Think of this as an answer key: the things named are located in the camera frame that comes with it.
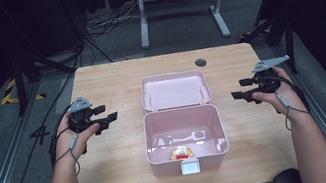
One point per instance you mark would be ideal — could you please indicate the black rounded object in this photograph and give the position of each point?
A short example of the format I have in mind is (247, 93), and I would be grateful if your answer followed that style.
(287, 181)

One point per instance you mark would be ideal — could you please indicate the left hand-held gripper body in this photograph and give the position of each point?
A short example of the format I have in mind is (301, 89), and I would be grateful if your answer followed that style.
(80, 116)

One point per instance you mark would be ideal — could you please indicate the pink plastic lidded box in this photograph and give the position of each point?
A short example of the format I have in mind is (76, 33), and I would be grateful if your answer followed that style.
(182, 125)

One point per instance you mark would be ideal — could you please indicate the black tripod stand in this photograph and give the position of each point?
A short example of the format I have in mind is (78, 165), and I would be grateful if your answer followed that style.
(275, 29)
(25, 70)

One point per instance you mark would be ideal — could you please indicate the person's left hand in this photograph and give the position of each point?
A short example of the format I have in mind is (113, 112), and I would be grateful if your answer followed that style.
(66, 140)

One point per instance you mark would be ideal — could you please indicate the small yellow red toy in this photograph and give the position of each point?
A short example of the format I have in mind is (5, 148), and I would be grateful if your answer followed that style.
(181, 152)

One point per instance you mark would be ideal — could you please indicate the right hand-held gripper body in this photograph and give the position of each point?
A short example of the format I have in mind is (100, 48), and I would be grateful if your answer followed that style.
(266, 81)

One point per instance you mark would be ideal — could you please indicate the person's right hand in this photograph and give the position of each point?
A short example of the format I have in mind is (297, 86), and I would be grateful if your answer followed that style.
(289, 98)

